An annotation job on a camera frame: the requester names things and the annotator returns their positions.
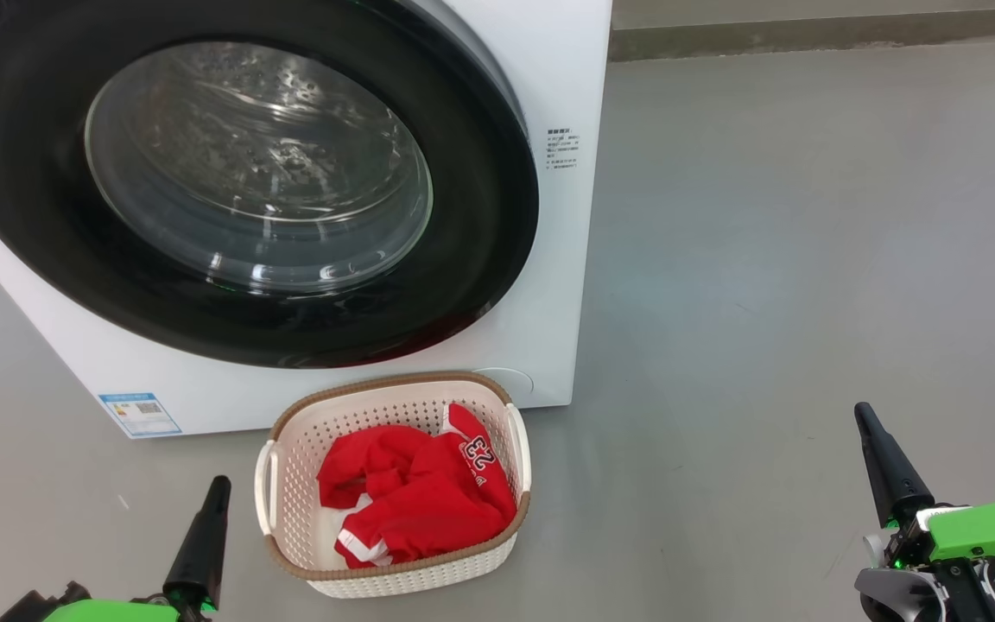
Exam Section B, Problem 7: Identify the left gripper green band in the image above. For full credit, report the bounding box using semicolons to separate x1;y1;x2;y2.
0;475;232;622

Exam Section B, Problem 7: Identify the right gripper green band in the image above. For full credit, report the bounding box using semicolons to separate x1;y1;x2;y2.
854;402;995;575

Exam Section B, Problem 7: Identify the red and white jersey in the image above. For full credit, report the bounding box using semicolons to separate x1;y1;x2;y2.
316;402;518;569

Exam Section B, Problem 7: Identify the black round glass washer door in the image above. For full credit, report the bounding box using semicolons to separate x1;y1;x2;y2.
0;0;540;370

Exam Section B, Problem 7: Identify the cream basket with brown rim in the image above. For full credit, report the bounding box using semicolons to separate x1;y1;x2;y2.
254;371;533;599

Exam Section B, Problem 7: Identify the stainless steel washing machine drum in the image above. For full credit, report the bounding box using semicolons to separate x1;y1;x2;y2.
85;41;434;295

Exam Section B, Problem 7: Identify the white front-load washing machine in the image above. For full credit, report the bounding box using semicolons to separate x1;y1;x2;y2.
0;0;613;440

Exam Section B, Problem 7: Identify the blue energy label sticker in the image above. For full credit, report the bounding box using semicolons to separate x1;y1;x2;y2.
98;393;183;439

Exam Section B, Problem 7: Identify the round white filter cover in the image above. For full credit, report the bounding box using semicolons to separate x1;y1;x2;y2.
472;368;536;407

